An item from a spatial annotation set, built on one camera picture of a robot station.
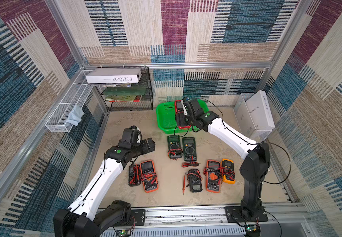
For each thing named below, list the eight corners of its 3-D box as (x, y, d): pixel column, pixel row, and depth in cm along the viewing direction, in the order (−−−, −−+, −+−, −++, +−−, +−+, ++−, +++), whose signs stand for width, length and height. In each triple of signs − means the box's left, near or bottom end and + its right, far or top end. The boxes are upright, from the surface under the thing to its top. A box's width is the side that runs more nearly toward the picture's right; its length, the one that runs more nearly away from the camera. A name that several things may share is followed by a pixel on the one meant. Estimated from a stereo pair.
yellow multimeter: (221, 182, 85) (223, 179, 82) (220, 161, 93) (222, 158, 90) (233, 184, 85) (235, 181, 81) (231, 162, 93) (233, 159, 89)
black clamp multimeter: (186, 192, 82) (187, 190, 79) (185, 171, 89) (185, 169, 86) (202, 192, 82) (203, 190, 79) (199, 171, 89) (200, 169, 86)
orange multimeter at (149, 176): (144, 193, 82) (143, 191, 79) (140, 165, 93) (139, 161, 89) (159, 190, 83) (158, 187, 80) (154, 161, 94) (153, 158, 91)
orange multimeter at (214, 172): (206, 192, 82) (208, 190, 78) (202, 163, 93) (203, 160, 89) (225, 192, 82) (227, 190, 78) (219, 163, 93) (220, 160, 89)
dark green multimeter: (183, 161, 94) (183, 159, 92) (182, 139, 104) (182, 137, 102) (196, 161, 94) (197, 159, 92) (194, 139, 104) (194, 136, 102)
